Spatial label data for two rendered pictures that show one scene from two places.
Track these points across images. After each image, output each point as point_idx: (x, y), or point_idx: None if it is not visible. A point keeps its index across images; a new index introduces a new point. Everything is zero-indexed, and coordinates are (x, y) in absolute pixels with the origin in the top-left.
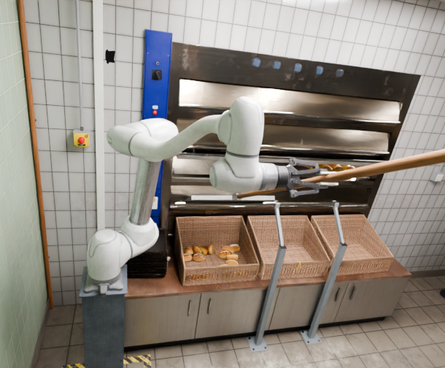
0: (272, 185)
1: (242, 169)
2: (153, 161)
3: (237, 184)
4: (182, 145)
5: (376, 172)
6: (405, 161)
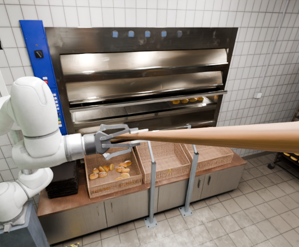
0: (79, 155)
1: (37, 149)
2: (17, 130)
3: (37, 163)
4: (2, 125)
5: (160, 141)
6: (175, 136)
